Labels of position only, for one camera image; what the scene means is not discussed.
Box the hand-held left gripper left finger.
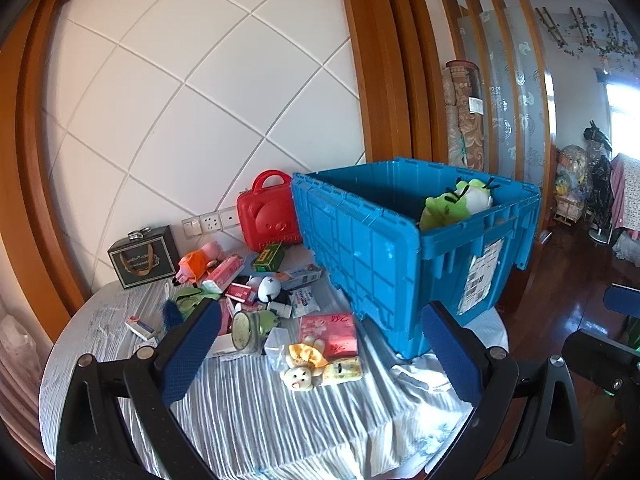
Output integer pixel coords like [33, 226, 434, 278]
[54, 299, 223, 480]

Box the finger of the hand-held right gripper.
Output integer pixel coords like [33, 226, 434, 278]
[602, 284, 640, 319]

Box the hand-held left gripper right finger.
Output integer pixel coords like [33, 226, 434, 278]
[420, 301, 586, 480]

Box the teddy bear with yellow bow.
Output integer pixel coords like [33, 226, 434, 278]
[280, 337, 328, 391]

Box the blue plastic storage crate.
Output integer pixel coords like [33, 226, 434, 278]
[291, 157, 543, 361]

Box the cloth-covered round desktop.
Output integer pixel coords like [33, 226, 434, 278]
[39, 240, 511, 480]

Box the flat white box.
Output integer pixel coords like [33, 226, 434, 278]
[205, 332, 251, 359]

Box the blue furry toy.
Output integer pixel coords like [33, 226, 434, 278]
[160, 297, 183, 333]

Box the green cloth toy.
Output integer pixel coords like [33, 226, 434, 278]
[172, 285, 221, 318]

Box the small white and red box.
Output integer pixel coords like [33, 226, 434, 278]
[124, 316, 160, 343]

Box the round jar with green toy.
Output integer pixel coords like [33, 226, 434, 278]
[231, 309, 281, 353]

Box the orange and pink pig plush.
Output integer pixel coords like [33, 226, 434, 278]
[174, 241, 226, 286]

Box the black and white panda plush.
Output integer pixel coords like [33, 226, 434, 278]
[247, 272, 283, 306]

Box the black gift box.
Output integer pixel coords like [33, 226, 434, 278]
[107, 225, 181, 290]

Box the small wooden cradle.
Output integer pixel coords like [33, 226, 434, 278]
[554, 192, 584, 227]

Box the pink hanging cloth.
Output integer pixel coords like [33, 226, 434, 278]
[610, 152, 640, 243]

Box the yellow green packet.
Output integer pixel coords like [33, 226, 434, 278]
[322, 356, 363, 386]

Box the green cardboard box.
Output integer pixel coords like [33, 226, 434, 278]
[250, 241, 286, 273]

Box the white tissue pack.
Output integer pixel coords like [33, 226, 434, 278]
[290, 287, 321, 317]

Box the black coat stand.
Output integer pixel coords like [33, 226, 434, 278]
[582, 120, 615, 243]

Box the pink tissue packet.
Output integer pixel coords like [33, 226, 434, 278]
[298, 312, 360, 358]

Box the long white and blue box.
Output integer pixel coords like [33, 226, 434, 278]
[277, 266, 323, 286]

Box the bagged plush toy pile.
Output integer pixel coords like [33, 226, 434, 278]
[554, 145, 588, 196]

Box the green frog plush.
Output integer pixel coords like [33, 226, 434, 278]
[419, 176, 501, 232]

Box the red toy suitcase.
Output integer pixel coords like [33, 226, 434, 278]
[236, 170, 303, 253]

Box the light patterned rolled carpet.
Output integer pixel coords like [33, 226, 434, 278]
[441, 70, 461, 167]

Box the dark patterned rolled carpet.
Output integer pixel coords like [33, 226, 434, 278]
[446, 60, 485, 176]

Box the hanging vine decoration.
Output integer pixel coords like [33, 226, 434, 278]
[535, 5, 640, 61]

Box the wooden slat room divider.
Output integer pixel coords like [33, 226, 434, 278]
[432, 0, 556, 221]

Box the wooden wall frame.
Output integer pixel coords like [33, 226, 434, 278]
[0, 0, 436, 346]

